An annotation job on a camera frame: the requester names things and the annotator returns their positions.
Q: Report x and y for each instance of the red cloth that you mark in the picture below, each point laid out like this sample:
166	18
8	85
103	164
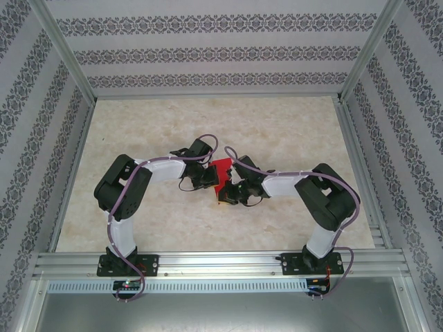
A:
223	163

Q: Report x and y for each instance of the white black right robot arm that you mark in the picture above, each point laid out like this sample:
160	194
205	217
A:
280	183

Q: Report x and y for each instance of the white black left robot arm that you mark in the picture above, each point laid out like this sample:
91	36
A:
166	171

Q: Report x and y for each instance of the grey metal tray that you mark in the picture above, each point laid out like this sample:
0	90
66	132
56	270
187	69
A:
221	311

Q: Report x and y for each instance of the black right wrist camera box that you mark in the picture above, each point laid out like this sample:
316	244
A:
247	164

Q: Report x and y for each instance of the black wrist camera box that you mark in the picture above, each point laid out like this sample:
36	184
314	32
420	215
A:
200	148
247	164

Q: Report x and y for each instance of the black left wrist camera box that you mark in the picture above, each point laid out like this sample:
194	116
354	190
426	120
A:
200	148

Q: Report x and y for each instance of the aluminium mounting rail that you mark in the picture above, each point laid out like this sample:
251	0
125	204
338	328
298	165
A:
221	264

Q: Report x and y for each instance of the aluminium frame rail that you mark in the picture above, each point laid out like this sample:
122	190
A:
214	95
356	155
80	145

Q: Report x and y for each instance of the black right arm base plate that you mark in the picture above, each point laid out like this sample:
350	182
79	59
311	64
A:
289	264

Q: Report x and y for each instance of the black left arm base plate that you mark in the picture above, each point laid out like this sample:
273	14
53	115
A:
150	264

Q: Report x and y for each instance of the aluminium frame post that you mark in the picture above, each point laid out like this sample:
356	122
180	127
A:
65	52
371	52

